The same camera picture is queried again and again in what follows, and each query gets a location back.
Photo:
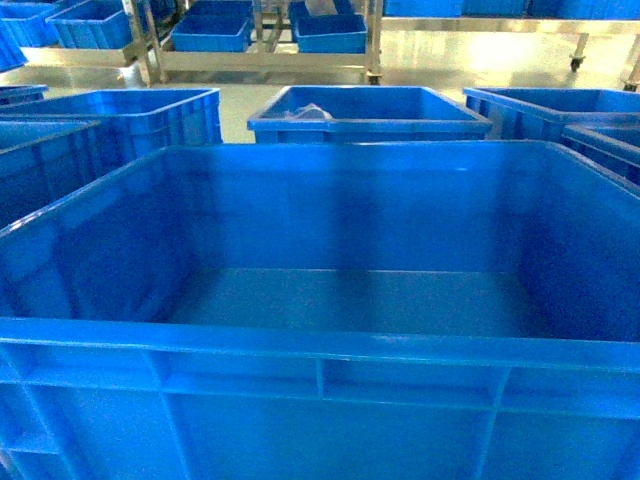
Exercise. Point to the blue crate right far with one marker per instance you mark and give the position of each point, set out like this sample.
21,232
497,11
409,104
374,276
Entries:
543,113

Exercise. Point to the blue crate on cart right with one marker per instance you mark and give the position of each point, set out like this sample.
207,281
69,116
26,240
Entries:
331,34

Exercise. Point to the blue crate left near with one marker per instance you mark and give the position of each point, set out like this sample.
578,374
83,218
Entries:
43,161

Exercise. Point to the blue crate far left shelf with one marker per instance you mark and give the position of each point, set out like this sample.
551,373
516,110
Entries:
92,25

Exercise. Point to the blue crate right near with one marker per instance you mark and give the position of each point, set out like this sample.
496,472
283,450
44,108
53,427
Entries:
614,147

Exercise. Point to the blue crate on cart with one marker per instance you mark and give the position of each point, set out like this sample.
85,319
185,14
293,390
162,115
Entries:
206,33
331,34

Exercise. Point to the steel wheeled cart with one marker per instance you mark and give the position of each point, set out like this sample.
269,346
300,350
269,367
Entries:
158,59

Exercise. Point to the large blue plastic crate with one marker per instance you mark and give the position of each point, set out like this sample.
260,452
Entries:
445,310

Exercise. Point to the blue crate with plastic bag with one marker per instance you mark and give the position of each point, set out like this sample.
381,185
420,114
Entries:
365,114

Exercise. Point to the clear plastic bag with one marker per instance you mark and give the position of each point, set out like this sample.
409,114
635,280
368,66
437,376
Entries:
310,111

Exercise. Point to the blue crate on cart left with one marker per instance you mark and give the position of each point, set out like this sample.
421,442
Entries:
206,33

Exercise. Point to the blue crate far left edge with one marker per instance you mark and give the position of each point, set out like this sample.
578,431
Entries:
24,25

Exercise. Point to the blue crate left middle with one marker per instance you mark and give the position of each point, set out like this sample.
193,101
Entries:
134,122

